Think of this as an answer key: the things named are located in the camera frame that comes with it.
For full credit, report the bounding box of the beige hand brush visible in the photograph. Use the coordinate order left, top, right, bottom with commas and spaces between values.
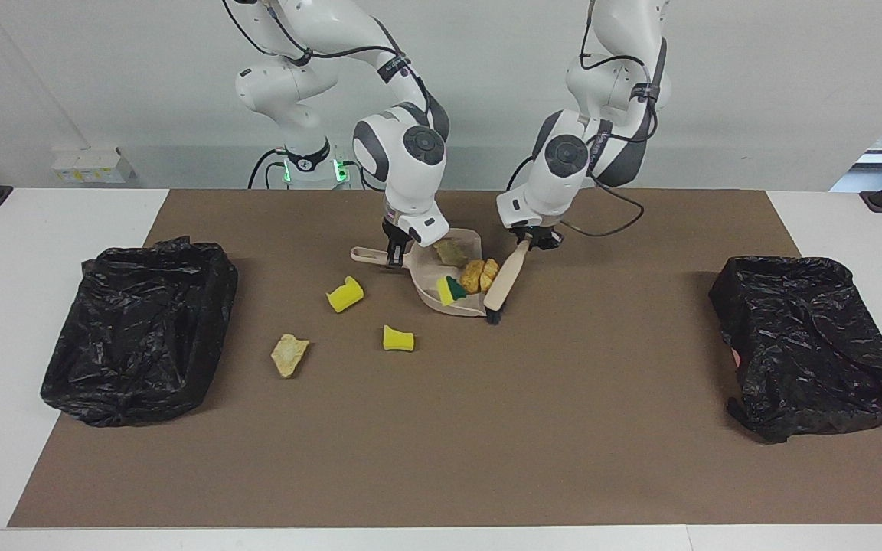
484, 239, 531, 325

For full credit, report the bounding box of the beige plastic dustpan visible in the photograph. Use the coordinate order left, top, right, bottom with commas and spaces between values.
351, 227, 488, 317

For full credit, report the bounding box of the pale bread slice piece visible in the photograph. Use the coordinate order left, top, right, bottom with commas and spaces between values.
433, 239, 469, 269

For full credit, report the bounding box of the green and yellow sponge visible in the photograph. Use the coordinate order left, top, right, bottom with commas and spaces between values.
436, 275, 468, 307

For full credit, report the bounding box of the pale angular bread chunk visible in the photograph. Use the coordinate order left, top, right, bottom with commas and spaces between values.
271, 334, 310, 379

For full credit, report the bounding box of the black bag lined bin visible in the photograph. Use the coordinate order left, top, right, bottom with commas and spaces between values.
40, 236, 239, 428

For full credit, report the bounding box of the black bag bin pink edge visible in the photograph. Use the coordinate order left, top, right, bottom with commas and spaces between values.
709, 256, 882, 443

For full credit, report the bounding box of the large notched yellow sponge piece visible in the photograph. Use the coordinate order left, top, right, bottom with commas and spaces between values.
326, 275, 365, 313

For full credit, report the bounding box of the brown table mat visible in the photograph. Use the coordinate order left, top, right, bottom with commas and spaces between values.
8, 189, 882, 529

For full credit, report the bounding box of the white power strip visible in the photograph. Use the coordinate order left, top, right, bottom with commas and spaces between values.
52, 147, 134, 184

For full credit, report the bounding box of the black base cable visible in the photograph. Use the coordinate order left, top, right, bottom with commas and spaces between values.
506, 155, 535, 191
248, 148, 289, 190

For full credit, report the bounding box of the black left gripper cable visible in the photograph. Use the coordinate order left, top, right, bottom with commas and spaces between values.
562, 0, 669, 238

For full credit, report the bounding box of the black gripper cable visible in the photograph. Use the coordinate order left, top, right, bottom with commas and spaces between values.
562, 0, 669, 238
223, 0, 433, 112

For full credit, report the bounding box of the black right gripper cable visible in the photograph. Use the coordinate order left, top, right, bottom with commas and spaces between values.
223, 0, 433, 112

